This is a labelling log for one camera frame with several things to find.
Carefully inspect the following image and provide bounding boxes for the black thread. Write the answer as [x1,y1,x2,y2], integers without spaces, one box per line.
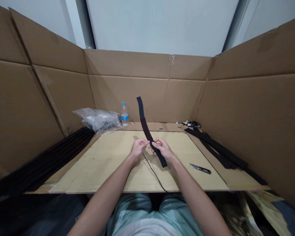
[142,152,171,194]

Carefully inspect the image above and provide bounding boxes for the cardboard work mat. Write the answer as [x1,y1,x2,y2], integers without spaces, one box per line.
[23,122,271,195]

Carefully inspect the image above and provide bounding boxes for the stack of long black strips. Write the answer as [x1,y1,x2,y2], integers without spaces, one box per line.
[0,127,96,206]

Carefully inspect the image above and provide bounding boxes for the clear plastic bag of parts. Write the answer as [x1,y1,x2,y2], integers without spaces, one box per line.
[72,107,123,133]

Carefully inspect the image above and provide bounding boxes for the person's right hand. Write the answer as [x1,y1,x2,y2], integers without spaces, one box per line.
[148,137,174,164]

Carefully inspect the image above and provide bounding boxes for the black foam strap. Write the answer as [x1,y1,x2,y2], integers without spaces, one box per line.
[136,96,168,168]

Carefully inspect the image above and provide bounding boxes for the person's left hand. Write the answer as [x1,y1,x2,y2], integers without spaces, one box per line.
[129,138,150,163]

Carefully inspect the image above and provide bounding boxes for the person's legs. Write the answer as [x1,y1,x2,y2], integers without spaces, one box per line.
[106,193,205,236]

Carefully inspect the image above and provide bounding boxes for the small pile of clips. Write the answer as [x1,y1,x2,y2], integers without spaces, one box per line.
[176,120,203,128]

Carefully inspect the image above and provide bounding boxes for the person's body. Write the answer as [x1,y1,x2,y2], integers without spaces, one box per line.
[124,217,181,236]

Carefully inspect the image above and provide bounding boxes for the plastic water bottle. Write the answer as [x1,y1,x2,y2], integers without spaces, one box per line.
[121,102,129,127]

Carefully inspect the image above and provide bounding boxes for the pile of black straps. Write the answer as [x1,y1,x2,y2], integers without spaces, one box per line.
[184,127,268,186]

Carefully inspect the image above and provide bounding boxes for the black thread snips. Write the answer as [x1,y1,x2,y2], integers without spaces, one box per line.
[189,163,212,175]

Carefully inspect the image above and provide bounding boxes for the cardboard screen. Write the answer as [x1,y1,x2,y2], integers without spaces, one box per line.
[0,0,295,214]

